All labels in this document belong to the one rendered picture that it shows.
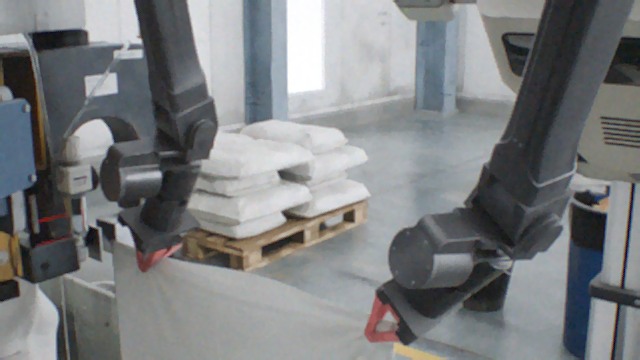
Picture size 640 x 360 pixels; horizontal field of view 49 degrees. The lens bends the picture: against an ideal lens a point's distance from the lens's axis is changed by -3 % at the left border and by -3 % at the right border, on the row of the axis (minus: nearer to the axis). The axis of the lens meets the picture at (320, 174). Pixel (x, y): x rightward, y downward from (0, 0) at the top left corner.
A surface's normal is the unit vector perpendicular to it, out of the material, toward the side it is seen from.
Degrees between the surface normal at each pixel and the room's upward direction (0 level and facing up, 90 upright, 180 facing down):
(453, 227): 31
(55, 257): 90
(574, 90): 121
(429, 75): 90
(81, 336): 90
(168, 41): 106
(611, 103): 130
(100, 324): 90
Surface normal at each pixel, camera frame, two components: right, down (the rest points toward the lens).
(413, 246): -0.76, -0.06
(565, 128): 0.41, 0.67
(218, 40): 0.78, 0.15
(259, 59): -0.62, 0.18
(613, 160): -0.47, 0.76
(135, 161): 0.64, 0.43
